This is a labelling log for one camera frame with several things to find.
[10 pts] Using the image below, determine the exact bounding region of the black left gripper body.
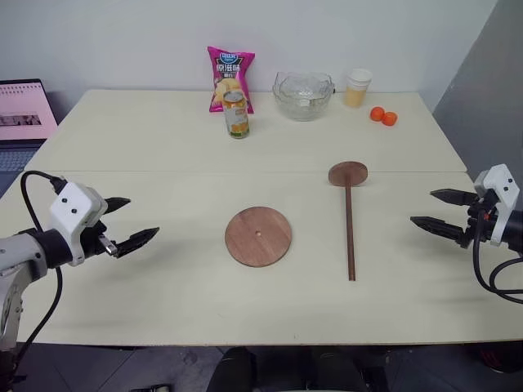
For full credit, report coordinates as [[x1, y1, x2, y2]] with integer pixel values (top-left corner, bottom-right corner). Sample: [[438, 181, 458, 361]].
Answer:
[[79, 198, 119, 260]]

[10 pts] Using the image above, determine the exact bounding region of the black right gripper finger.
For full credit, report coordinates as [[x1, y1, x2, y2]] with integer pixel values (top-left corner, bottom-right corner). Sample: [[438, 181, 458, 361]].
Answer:
[[409, 216, 467, 246], [429, 188, 479, 207]]

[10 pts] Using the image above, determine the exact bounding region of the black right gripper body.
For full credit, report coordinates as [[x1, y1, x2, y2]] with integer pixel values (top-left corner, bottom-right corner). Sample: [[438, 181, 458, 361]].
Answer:
[[460, 191, 501, 250]]

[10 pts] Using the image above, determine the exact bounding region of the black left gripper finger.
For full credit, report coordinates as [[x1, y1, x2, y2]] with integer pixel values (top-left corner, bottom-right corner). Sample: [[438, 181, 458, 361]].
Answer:
[[115, 226, 161, 260], [104, 196, 132, 214]]

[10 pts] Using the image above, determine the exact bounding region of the wooden stick with disc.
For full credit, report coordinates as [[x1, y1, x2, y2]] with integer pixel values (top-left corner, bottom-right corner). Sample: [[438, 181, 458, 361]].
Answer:
[[328, 160, 369, 283]]

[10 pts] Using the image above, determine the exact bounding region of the round wooden base disc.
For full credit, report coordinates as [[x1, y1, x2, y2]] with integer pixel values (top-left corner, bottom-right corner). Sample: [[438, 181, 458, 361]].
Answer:
[[224, 206, 294, 269]]

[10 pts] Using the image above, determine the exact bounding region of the open laptop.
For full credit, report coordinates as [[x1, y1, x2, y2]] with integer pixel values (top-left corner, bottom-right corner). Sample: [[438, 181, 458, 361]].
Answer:
[[0, 78, 60, 198]]

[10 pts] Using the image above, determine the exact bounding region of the red and black object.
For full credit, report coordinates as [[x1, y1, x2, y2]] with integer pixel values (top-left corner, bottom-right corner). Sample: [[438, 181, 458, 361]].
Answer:
[[478, 342, 523, 373]]

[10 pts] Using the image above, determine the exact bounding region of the cup of orange juice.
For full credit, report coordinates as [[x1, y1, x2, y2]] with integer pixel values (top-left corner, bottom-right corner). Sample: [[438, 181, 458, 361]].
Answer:
[[343, 68, 374, 109]]

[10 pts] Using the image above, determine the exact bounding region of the yellow drink can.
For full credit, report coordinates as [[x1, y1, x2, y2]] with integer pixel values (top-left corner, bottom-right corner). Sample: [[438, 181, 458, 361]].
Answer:
[[221, 91, 251, 141]]

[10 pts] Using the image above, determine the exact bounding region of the dark rounded shape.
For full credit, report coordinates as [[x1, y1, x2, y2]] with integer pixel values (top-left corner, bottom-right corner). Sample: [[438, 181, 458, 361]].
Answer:
[[207, 345, 258, 392]]

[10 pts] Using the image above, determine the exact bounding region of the pink potato chips bag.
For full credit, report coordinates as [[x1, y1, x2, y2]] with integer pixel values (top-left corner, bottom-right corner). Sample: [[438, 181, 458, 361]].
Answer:
[[206, 45, 257, 117]]

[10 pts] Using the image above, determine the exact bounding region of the clear glass bowl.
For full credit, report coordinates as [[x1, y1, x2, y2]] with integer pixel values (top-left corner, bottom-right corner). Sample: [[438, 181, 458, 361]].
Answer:
[[271, 70, 337, 123]]

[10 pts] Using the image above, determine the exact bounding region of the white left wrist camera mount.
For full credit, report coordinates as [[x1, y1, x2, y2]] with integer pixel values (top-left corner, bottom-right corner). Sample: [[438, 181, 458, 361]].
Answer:
[[47, 181, 109, 268]]

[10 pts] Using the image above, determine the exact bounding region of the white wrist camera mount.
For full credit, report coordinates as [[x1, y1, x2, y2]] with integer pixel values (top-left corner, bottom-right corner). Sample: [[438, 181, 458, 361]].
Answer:
[[47, 181, 109, 268], [473, 163, 522, 247]]

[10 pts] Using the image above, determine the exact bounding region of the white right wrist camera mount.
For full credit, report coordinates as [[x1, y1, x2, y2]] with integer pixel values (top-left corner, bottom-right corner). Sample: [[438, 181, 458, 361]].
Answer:
[[473, 163, 522, 247]]

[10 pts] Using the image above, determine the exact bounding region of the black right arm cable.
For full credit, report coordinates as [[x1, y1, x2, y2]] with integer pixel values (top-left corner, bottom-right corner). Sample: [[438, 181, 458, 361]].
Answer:
[[472, 209, 523, 305]]

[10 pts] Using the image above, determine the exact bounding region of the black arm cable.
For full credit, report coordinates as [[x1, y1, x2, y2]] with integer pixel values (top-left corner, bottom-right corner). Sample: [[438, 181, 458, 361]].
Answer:
[[472, 209, 523, 305], [15, 170, 69, 368]]

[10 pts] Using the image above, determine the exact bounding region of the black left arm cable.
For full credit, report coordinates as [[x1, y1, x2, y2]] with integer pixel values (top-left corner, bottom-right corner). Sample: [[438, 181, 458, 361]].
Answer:
[[15, 170, 69, 368]]

